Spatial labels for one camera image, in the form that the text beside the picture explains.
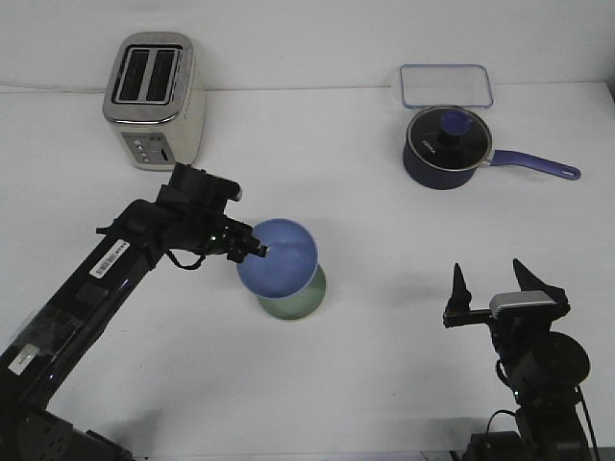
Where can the silver two-slot toaster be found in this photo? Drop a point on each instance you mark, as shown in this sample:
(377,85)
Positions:
(155,102)

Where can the dark blue saucepan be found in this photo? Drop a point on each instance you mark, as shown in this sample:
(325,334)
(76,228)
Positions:
(434,178)

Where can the green bowl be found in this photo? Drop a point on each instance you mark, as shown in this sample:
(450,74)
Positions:
(301,304)

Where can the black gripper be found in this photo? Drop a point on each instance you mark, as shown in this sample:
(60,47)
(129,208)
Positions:
(197,222)
(511,334)

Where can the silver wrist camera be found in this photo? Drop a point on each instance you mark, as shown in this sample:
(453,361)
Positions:
(510,301)

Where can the blue bowl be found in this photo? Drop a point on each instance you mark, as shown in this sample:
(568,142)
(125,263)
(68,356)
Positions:
(289,264)

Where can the glass pot lid blue knob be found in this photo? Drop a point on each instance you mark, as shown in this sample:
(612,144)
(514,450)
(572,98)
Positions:
(449,138)

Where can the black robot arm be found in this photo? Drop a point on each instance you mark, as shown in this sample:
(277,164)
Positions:
(541,367)
(44,352)

